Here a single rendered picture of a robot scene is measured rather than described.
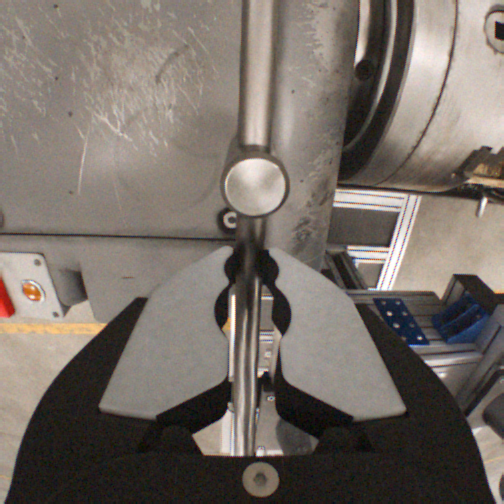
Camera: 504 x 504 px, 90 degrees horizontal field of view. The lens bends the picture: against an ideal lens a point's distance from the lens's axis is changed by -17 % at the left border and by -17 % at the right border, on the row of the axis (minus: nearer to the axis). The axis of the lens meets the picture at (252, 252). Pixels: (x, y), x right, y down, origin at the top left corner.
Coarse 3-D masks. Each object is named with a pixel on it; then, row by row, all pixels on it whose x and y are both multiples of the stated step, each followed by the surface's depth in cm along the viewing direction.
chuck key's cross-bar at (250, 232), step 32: (256, 0) 8; (256, 32) 8; (256, 64) 9; (256, 96) 9; (256, 128) 10; (256, 224) 11; (256, 256) 12; (256, 288) 13; (256, 320) 13; (256, 352) 14; (256, 384) 14
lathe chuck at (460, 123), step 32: (480, 0) 16; (480, 32) 17; (448, 64) 18; (480, 64) 18; (448, 96) 20; (480, 96) 19; (448, 128) 22; (480, 128) 21; (416, 160) 25; (448, 160) 25
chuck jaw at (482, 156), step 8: (472, 152) 24; (480, 152) 24; (488, 152) 24; (464, 160) 26; (472, 160) 25; (480, 160) 25; (488, 160) 27; (496, 160) 27; (464, 168) 27; (472, 168) 27
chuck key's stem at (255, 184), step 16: (272, 144) 13; (240, 160) 9; (256, 160) 9; (272, 160) 9; (224, 176) 9; (240, 176) 9; (256, 176) 9; (272, 176) 9; (288, 176) 9; (224, 192) 9; (240, 192) 9; (256, 192) 9; (272, 192) 9; (288, 192) 9; (240, 208) 9; (256, 208) 10; (272, 208) 10
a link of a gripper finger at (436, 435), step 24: (360, 312) 9; (384, 336) 8; (384, 360) 7; (408, 360) 7; (408, 384) 6; (432, 384) 6; (408, 408) 6; (432, 408) 6; (456, 408) 6; (360, 432) 5; (384, 432) 5; (408, 432) 5; (432, 432) 5; (456, 432) 5; (408, 456) 5; (432, 456) 5; (456, 456) 5; (480, 456) 5; (456, 480) 4; (480, 480) 4
